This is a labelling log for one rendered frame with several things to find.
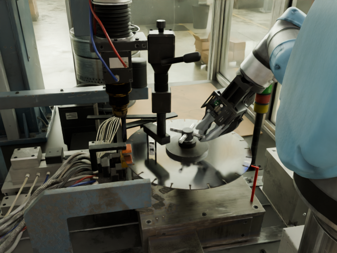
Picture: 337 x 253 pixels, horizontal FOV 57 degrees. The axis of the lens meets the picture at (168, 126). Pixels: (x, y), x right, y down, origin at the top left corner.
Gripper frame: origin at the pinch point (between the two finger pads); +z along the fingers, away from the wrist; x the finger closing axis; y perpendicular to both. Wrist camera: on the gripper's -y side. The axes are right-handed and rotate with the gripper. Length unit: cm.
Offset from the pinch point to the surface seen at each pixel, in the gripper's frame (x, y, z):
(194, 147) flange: 0.6, 1.9, 3.1
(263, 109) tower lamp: 3.1, -24.9, -7.2
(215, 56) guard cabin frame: -46, -100, 16
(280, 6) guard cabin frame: -21, -53, -29
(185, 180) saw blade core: 6.1, 12.9, 3.7
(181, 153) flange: -0.1, 5.8, 4.6
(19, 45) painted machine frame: -68, 5, 25
